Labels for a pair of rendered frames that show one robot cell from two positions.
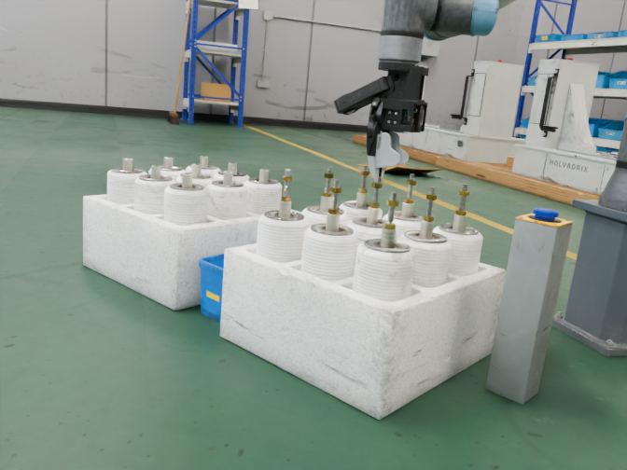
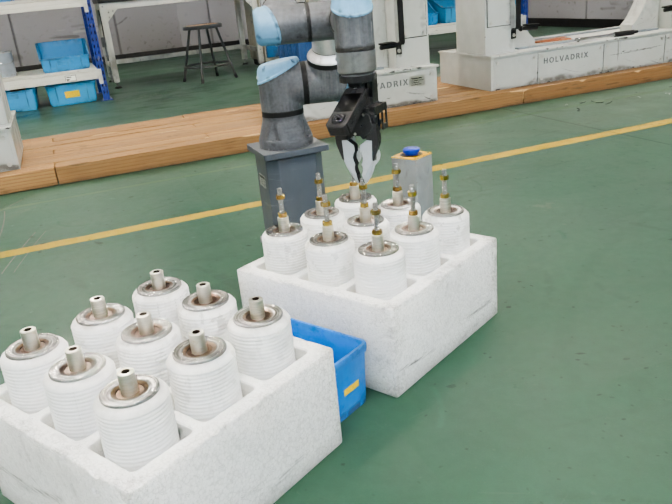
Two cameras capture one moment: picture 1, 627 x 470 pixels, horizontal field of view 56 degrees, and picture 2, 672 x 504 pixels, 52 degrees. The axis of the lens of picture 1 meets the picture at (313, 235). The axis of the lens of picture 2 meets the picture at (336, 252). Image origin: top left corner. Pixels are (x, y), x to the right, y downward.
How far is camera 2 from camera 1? 1.70 m
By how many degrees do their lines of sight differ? 85
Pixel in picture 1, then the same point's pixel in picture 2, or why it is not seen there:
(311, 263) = (435, 258)
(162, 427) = (581, 388)
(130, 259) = (265, 466)
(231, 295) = (404, 345)
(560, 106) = not seen: outside the picture
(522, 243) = (421, 174)
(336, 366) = (476, 307)
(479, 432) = not seen: hidden behind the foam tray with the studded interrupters
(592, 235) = (290, 174)
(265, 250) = (402, 282)
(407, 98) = (374, 101)
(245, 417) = (535, 359)
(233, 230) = not seen: hidden behind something
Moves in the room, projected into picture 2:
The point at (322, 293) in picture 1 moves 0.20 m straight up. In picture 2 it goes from (464, 265) to (462, 167)
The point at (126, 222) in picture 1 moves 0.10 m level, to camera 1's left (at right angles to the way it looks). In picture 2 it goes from (249, 424) to (242, 471)
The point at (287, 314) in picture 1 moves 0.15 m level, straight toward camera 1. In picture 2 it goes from (446, 307) to (523, 299)
